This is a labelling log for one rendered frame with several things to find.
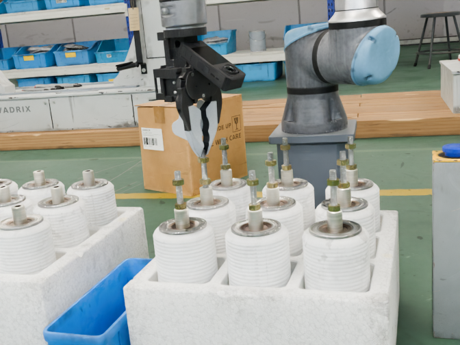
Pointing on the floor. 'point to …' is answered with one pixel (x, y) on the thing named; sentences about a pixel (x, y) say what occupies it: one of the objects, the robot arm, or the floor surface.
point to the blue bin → (98, 311)
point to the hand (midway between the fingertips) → (205, 148)
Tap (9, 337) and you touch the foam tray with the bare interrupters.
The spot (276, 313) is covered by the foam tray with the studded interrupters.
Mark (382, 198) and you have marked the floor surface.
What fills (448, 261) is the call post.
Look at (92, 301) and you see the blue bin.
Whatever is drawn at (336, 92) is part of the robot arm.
